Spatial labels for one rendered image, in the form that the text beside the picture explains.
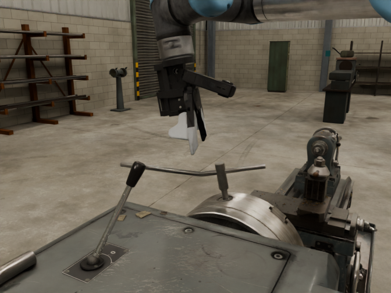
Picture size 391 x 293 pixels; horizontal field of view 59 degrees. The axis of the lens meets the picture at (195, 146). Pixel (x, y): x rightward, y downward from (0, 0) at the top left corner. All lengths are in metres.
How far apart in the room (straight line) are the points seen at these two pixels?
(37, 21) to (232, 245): 8.51
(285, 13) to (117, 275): 0.53
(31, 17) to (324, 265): 8.54
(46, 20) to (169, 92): 8.39
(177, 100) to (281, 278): 0.41
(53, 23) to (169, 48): 8.49
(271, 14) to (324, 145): 1.23
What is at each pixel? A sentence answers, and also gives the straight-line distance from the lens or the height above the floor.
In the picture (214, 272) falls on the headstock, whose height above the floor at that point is 1.25.
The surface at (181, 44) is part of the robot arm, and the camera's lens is 0.74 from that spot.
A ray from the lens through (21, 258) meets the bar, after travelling 0.57.
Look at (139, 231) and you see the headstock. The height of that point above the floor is 1.26.
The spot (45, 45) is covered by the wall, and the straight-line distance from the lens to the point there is 8.99.
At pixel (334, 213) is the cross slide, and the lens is 1.43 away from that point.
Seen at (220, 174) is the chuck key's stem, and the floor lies 1.29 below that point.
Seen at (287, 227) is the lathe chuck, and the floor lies 1.19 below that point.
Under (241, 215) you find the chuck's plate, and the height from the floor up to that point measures 1.23.
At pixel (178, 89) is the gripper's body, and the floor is 1.48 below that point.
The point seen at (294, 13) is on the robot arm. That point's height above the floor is 1.63.
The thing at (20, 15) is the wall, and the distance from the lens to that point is 8.65.
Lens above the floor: 1.56
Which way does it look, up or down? 16 degrees down
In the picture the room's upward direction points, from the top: straight up
